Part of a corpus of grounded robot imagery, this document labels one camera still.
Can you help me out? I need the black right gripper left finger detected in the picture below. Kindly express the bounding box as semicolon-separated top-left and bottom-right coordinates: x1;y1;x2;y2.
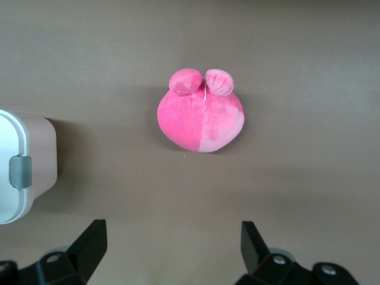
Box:
16;218;108;285

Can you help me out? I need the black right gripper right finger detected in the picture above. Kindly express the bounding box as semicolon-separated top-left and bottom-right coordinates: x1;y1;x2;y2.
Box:
234;220;316;285

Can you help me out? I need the pink plush toy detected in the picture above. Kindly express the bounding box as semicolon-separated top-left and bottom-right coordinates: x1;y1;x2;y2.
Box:
156;68;246;154

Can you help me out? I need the grey box latch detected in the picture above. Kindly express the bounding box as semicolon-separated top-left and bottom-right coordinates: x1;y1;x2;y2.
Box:
9;156;33;190

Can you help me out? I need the white box lid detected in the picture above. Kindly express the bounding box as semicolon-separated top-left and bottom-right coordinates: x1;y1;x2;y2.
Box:
0;109;33;225

